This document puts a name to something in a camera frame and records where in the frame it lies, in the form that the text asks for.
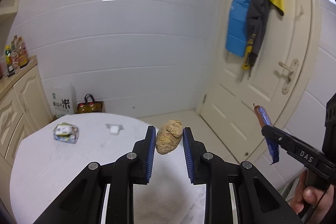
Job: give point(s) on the round table with white cloth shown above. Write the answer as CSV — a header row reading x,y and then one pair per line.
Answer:
x,y
78,161

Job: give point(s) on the blue and brown wrapper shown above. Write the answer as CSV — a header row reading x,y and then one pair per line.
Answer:
x,y
263,116

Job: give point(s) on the small white packet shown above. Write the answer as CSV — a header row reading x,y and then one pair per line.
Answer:
x,y
114,129

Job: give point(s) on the green and white packet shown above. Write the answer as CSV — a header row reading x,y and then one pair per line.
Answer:
x,y
65,132

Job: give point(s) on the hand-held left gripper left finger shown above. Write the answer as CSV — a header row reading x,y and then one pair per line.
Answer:
x,y
150,153

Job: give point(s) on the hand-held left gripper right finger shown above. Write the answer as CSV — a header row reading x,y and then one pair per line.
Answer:
x,y
187,155

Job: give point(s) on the cream base cabinet with counter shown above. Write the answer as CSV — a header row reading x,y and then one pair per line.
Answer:
x,y
29,92

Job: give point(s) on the clear bottle with red label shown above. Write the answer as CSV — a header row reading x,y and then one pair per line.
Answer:
x,y
15,56

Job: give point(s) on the white rice bag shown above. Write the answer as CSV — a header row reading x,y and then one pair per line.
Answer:
x,y
63,103

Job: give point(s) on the green bottle with yellow cap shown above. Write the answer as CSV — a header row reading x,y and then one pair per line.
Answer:
x,y
8,61

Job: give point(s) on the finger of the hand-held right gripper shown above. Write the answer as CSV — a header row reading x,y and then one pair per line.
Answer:
x,y
275,138

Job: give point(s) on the amber cooking oil bottle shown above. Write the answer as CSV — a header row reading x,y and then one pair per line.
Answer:
x,y
23,56

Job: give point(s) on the grey apron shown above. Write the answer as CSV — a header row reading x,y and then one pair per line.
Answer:
x,y
258,8

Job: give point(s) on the person's right hand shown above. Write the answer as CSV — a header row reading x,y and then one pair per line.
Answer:
x,y
309,195

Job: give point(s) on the blue plastic apron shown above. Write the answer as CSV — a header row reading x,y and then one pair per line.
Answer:
x,y
240,16

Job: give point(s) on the yellow brown lump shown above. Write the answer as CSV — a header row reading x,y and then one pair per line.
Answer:
x,y
168,137

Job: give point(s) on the cream door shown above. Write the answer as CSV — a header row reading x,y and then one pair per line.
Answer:
x,y
288,29

